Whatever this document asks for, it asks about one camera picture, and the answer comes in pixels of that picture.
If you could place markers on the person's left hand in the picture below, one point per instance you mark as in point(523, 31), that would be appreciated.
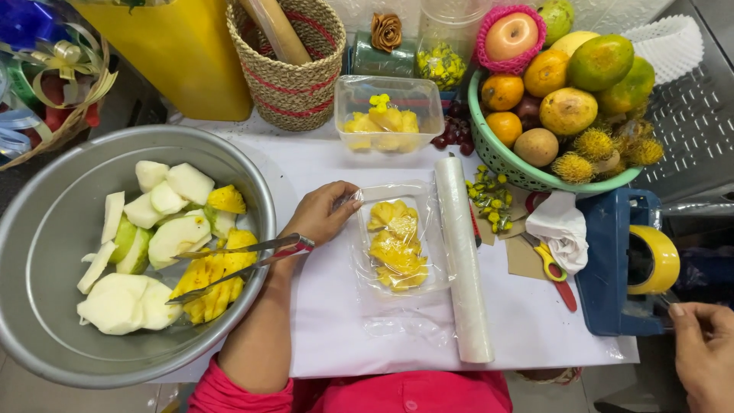
point(318, 215)

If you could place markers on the person's right hand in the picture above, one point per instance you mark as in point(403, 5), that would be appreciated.
point(708, 355)

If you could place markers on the film-wrapped clear plastic tray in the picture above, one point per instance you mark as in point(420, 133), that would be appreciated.
point(427, 246)

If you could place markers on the pineapple pieces in wrapped tray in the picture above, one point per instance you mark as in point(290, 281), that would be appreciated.
point(397, 246)

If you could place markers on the metal tongs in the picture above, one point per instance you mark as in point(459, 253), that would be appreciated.
point(246, 261)

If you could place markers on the white paper table cover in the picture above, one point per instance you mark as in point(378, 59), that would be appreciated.
point(327, 310)

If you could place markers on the yellow tape roll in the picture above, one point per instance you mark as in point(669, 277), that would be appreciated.
point(662, 258)

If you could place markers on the pineapple chunks in open container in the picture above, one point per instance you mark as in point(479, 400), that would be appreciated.
point(384, 126)

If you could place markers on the sliced pineapple heap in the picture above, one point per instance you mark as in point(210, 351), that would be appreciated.
point(215, 275)

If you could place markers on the woven basket with red stripes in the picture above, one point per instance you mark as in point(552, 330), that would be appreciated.
point(292, 86)

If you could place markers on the blue tape dispenser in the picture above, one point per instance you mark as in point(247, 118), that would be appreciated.
point(602, 269)

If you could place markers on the open clear plastic container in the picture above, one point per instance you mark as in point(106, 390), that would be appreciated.
point(390, 92)

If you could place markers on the cling film roll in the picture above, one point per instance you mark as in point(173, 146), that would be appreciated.
point(463, 258)

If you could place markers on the bunch of dark grapes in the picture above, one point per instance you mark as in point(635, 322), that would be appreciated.
point(456, 133)

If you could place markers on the green ribbon roll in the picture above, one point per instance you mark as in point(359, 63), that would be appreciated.
point(381, 60)

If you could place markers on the yellow and red scissors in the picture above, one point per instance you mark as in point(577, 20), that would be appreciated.
point(553, 269)

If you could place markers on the pile of white fruit pieces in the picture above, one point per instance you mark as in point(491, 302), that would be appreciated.
point(135, 246)

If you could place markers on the brown paper roll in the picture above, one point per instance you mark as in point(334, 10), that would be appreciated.
point(278, 28)

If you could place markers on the green plastic basket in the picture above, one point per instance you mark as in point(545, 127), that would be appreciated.
point(504, 166)

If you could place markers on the bag of yellow flowers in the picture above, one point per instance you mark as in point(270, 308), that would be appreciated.
point(440, 66)

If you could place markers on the white crumpled cloth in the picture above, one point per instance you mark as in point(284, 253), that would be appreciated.
point(559, 229)

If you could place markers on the brown fabric rose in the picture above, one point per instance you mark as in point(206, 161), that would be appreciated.
point(386, 31)

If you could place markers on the person's pink shirt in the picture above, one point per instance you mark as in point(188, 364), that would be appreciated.
point(401, 393)

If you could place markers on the small orange tangerine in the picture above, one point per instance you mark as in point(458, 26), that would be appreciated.
point(504, 127)
point(502, 92)

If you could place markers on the brown card pieces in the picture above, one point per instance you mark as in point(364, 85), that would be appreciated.
point(525, 258)

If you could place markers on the yellow plastic container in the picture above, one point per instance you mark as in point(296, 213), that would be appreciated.
point(172, 51)

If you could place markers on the brown sapodilla fruit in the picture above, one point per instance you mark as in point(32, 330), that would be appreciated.
point(536, 147)

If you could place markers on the pink foam fruit net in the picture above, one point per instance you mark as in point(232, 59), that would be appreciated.
point(487, 60)

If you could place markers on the perforated metal shelf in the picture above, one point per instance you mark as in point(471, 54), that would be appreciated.
point(688, 126)

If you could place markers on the dark red plum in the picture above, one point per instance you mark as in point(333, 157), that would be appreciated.
point(527, 109)

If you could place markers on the heap of yellow rambutans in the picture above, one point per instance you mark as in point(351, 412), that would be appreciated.
point(596, 149)

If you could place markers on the red apple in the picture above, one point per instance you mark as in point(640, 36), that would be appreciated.
point(511, 35)

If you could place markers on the orange tangerine with green patch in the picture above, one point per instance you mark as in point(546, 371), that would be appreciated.
point(545, 73)

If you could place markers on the large metal bowl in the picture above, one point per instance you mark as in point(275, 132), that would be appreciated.
point(51, 241)

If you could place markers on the gift basket with ribbons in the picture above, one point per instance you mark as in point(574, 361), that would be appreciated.
point(51, 74)

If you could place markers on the yellow mango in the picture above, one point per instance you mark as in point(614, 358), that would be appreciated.
point(573, 41)

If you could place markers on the green pear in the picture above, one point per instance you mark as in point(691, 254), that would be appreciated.
point(556, 17)

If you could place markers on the white foam fruit net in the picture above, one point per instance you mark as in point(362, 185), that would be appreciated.
point(668, 46)

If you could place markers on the large green orange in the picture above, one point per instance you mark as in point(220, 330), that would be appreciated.
point(600, 62)

